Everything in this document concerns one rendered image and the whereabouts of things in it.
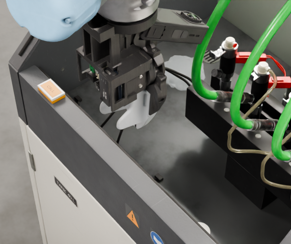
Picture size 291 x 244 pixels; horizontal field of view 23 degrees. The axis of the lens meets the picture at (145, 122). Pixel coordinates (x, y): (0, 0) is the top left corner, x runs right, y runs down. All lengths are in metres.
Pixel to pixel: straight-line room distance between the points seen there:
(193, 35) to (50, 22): 0.28
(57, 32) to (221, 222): 0.73
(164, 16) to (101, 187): 0.53
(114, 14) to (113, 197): 0.58
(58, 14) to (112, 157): 0.63
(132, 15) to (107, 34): 0.04
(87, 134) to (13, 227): 1.10
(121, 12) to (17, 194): 1.69
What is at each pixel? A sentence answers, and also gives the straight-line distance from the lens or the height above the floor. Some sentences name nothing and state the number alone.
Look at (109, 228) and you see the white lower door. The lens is 1.40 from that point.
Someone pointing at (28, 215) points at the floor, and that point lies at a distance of 2.35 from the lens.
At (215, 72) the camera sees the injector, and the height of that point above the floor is 1.05.
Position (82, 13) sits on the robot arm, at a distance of 0.64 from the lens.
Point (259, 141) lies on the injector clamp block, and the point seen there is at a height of 0.98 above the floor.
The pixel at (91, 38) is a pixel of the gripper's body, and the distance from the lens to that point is 0.80.
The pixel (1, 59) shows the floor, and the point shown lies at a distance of 2.88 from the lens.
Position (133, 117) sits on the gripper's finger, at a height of 1.24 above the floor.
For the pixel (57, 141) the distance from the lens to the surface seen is 1.39.
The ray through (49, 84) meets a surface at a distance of 1.35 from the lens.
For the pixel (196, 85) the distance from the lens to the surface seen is 1.07.
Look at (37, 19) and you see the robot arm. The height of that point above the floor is 1.49.
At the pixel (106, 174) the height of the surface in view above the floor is 0.92.
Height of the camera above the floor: 1.90
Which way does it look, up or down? 48 degrees down
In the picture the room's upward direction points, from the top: straight up
